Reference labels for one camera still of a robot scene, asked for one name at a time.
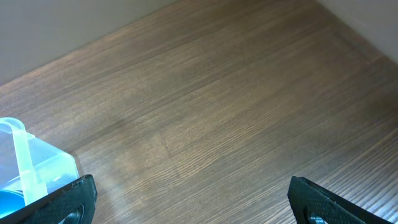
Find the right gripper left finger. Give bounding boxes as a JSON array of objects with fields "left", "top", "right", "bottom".
[{"left": 1, "top": 174, "right": 98, "bottom": 224}]

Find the clear plastic storage bin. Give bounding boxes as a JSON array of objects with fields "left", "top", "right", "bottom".
[{"left": 1, "top": 117, "right": 80, "bottom": 206}]

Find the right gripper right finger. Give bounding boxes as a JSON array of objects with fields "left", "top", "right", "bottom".
[{"left": 287, "top": 176, "right": 391, "bottom": 224}]

